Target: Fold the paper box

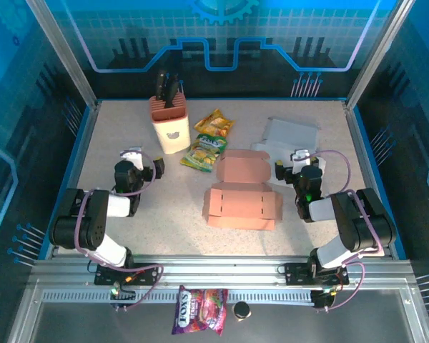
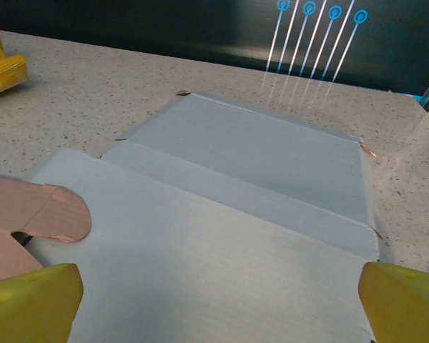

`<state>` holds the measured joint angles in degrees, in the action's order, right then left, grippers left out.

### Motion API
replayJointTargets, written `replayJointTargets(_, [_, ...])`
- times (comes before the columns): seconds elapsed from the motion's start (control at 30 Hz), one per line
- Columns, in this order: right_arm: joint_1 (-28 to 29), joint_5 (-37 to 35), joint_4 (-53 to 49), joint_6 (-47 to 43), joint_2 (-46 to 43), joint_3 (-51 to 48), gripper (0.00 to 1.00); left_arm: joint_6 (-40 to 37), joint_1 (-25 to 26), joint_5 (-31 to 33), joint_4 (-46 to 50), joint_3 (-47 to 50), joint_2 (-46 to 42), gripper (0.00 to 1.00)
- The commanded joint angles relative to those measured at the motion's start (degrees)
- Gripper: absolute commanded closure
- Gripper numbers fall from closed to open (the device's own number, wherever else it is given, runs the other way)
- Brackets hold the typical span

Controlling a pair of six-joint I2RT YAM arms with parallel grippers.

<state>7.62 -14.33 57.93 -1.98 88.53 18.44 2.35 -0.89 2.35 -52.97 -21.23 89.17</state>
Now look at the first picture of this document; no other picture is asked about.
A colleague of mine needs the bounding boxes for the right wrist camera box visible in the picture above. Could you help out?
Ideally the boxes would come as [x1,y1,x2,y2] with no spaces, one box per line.
[289,148,311,164]

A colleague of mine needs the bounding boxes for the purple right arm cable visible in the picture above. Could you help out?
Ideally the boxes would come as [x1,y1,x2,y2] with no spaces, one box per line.
[307,149,384,310]

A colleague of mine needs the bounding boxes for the small black electronics module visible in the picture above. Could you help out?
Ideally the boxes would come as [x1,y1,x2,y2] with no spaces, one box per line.
[109,284,137,312]
[310,285,340,312]

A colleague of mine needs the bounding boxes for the purple Fox's berries candy bag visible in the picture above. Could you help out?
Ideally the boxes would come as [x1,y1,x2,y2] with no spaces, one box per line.
[170,284,230,337]

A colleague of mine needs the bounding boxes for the aluminium cross rail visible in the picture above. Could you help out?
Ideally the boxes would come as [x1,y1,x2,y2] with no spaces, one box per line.
[28,254,415,287]

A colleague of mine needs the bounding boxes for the blue edged side rail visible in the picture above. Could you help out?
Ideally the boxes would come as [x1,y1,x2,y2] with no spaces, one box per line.
[342,101,408,261]
[39,101,103,261]

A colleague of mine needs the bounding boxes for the white paper box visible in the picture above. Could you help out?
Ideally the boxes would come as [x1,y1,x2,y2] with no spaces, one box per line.
[250,116,326,172]

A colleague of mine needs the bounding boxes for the yellow candy bag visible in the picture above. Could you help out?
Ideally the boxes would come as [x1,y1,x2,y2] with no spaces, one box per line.
[193,108,236,139]

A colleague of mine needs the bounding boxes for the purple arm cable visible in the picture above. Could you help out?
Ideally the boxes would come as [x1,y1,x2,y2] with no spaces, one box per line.
[74,149,164,312]
[307,149,384,310]

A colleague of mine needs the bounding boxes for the pink paper box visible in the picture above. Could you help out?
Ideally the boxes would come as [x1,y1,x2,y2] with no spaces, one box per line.
[202,149,285,232]

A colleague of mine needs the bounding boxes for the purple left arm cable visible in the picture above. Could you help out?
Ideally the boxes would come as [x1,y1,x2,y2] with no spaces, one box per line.
[74,149,164,312]

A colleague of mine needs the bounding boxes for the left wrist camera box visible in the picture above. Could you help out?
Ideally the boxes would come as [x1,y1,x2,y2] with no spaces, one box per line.
[119,146,144,172]

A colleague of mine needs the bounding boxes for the green Fox's candy bag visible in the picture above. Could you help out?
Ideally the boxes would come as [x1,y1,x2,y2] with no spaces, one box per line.
[179,132,229,174]

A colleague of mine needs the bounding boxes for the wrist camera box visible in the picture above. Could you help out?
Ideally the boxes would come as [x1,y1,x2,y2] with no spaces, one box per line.
[289,148,311,164]
[119,146,144,172]

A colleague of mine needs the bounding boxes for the black round cap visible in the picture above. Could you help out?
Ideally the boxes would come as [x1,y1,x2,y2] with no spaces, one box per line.
[232,301,252,322]

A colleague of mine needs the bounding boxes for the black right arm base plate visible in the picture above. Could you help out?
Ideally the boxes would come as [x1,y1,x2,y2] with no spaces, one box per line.
[284,262,350,287]

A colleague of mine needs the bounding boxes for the black handled knife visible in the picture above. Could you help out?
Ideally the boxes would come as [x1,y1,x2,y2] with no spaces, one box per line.
[163,73,181,109]
[154,69,167,102]

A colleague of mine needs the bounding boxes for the cream knife block pink top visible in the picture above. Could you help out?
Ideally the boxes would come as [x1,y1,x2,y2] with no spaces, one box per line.
[149,93,191,155]

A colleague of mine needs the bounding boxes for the aluminium frame post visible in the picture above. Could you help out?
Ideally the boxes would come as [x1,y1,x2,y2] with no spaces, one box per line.
[345,0,418,110]
[24,0,102,110]

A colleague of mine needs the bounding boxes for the slotted grey cable duct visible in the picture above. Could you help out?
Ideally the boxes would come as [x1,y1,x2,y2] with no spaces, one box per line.
[41,288,317,305]

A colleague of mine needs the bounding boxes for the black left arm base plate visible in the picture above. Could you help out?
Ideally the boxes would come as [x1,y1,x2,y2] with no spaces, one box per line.
[94,262,161,287]

